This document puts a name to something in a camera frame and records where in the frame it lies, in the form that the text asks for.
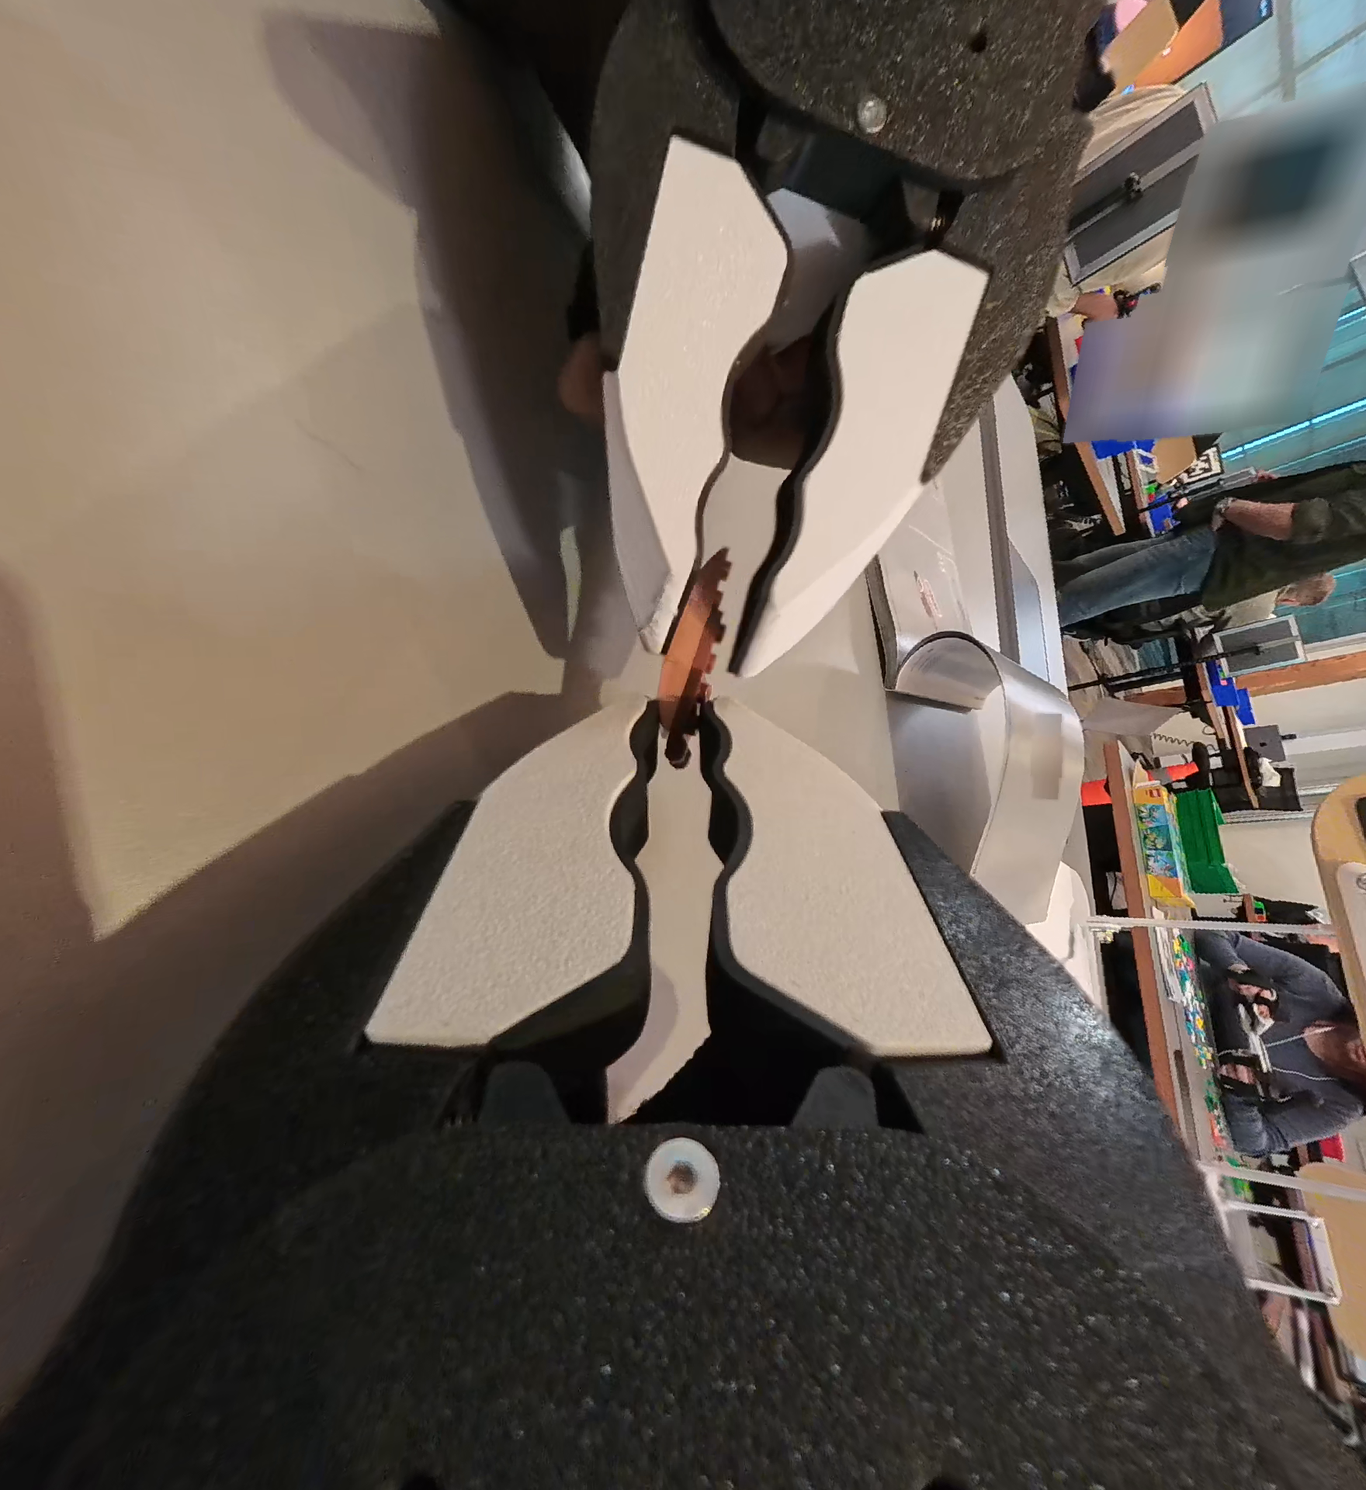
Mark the person's left hand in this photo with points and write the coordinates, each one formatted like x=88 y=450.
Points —
x=773 y=402

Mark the colourful printed box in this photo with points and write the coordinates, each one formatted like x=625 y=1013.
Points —
x=1153 y=862

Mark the brown brick assembly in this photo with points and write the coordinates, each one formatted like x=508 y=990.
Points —
x=689 y=651

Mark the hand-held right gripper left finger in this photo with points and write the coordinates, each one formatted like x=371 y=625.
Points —
x=521 y=921

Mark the green box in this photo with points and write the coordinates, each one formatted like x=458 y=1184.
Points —
x=1206 y=842

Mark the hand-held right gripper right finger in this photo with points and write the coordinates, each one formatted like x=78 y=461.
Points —
x=847 y=909

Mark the grey desk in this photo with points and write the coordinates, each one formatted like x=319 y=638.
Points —
x=218 y=466

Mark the brick instruction booklet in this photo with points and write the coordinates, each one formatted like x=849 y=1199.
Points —
x=988 y=698

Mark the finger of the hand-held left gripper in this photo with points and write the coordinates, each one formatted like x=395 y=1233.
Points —
x=895 y=398
x=683 y=327

